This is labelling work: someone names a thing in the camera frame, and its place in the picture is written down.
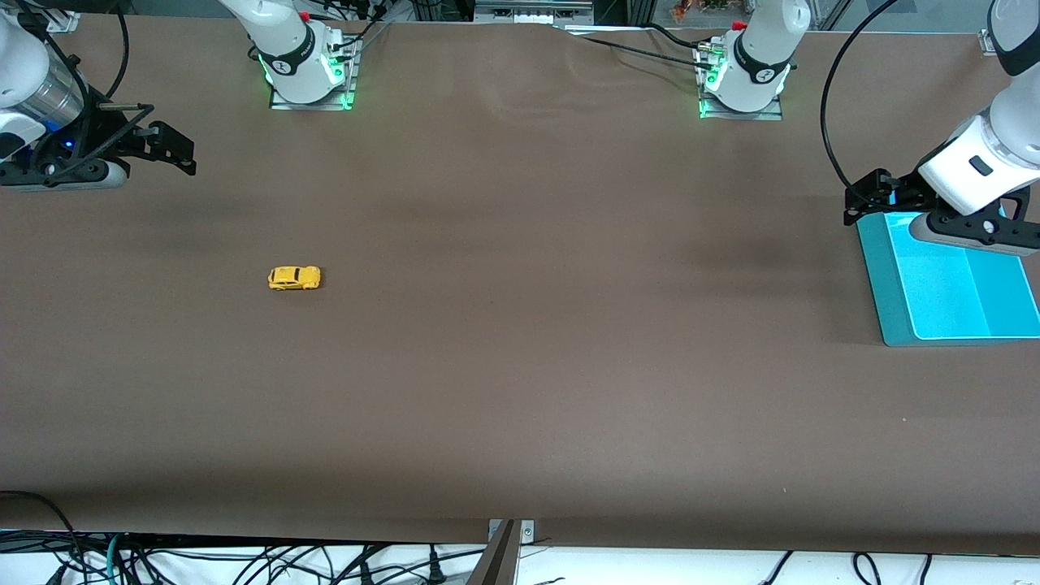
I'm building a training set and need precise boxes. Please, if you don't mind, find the black looped cable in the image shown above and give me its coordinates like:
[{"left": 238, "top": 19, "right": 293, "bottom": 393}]
[{"left": 0, "top": 490, "right": 82, "bottom": 585}]

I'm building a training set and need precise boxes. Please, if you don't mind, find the teal plastic storage bin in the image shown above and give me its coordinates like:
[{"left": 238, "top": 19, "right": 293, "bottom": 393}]
[{"left": 856, "top": 210, "right": 1040, "bottom": 349}]

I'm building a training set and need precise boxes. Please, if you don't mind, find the dark grey support beam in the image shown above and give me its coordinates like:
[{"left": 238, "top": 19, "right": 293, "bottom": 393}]
[{"left": 465, "top": 520, "right": 521, "bottom": 585}]

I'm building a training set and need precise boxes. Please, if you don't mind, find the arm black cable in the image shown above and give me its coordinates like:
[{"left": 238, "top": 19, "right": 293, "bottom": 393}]
[
  {"left": 819, "top": 0, "right": 903, "bottom": 189},
  {"left": 49, "top": 0, "right": 131, "bottom": 102}
]

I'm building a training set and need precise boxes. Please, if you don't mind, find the brown table cover sheet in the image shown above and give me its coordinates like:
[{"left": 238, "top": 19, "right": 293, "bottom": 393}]
[{"left": 0, "top": 15, "right": 1040, "bottom": 557}]

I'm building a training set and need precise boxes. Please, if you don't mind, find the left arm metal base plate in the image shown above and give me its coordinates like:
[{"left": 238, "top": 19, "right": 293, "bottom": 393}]
[{"left": 699, "top": 45, "right": 785, "bottom": 121}]

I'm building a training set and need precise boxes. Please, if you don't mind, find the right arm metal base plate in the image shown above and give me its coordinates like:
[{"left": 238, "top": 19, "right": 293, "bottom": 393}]
[{"left": 270, "top": 37, "right": 358, "bottom": 111}]

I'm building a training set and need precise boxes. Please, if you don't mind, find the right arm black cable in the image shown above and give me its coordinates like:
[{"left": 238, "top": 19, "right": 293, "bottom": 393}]
[{"left": 49, "top": 0, "right": 131, "bottom": 102}]

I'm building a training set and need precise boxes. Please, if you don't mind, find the black cable tangle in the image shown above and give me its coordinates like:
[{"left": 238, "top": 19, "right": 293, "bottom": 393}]
[{"left": 0, "top": 532, "right": 488, "bottom": 585}]

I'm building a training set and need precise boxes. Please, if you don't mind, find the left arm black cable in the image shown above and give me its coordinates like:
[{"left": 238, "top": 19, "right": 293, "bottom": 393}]
[{"left": 819, "top": 0, "right": 903, "bottom": 189}]

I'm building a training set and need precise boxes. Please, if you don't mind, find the yellow toy beetle car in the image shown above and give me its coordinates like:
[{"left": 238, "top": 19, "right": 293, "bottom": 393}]
[{"left": 267, "top": 266, "right": 322, "bottom": 292}]

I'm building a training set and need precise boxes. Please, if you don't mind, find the grey metal equipment box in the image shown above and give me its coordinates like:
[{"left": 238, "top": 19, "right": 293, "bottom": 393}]
[{"left": 474, "top": 0, "right": 596, "bottom": 25}]

